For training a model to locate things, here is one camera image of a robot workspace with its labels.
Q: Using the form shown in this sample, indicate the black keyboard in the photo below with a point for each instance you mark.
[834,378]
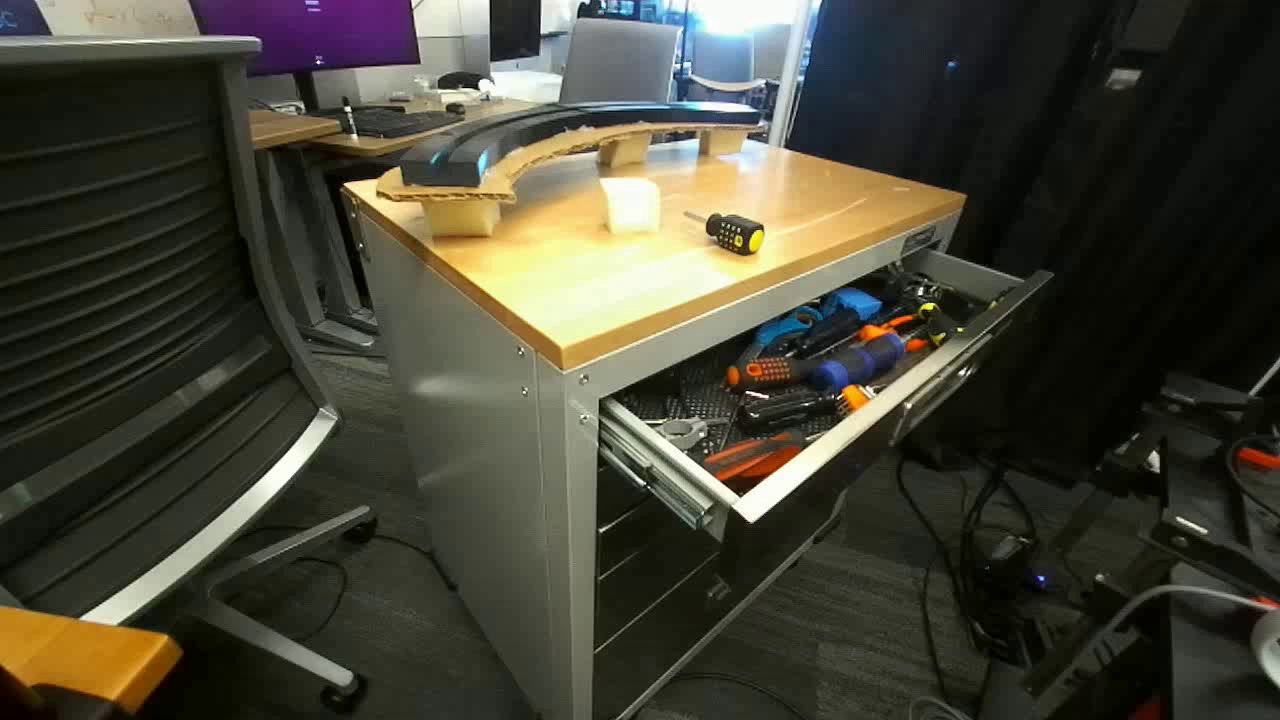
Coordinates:
[403,123]

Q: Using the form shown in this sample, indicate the orange black screwdriver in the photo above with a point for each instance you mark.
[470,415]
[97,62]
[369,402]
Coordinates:
[894,325]

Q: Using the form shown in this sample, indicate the black yellow stubby screwdriver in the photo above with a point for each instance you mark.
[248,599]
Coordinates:
[736,232]

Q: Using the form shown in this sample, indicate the small wooden block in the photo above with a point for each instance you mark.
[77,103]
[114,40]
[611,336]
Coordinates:
[628,206]

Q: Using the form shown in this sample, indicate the dark computer monitor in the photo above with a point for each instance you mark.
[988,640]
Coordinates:
[515,24]

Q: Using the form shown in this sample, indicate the wooden desk black legs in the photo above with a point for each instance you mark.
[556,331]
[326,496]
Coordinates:
[82,653]

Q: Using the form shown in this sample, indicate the black power strip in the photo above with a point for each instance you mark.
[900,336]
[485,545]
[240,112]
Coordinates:
[1012,565]

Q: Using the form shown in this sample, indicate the wide grey tool drawer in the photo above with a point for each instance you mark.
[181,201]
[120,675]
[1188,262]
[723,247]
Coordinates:
[935,384]

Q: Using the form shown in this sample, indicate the grey tool cabinet wood top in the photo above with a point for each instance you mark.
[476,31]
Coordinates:
[482,442]

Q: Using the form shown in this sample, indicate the black breadboard table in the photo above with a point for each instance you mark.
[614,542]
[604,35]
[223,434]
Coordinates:
[1201,534]

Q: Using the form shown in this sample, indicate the black curtain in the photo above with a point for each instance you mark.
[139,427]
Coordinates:
[1067,201]

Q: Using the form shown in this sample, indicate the white pillar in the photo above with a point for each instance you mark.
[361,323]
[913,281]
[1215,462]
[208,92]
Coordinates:
[792,66]

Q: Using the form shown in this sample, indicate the curved black wooden track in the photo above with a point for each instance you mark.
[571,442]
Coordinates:
[453,156]

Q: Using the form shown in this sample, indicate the light grey swivel chair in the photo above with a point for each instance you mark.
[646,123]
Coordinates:
[725,66]

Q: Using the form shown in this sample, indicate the monitor with purple screen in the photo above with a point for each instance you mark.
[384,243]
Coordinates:
[305,31]

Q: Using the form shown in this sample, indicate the white tape roll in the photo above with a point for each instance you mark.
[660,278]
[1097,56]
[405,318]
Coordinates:
[1264,644]

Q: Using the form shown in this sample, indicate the grey fabric office chair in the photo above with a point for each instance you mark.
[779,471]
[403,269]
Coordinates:
[622,62]

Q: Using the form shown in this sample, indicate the grey framed mesh office chair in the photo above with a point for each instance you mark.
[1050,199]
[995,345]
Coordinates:
[120,266]

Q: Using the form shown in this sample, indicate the silver wrench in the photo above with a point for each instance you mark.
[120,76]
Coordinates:
[674,434]

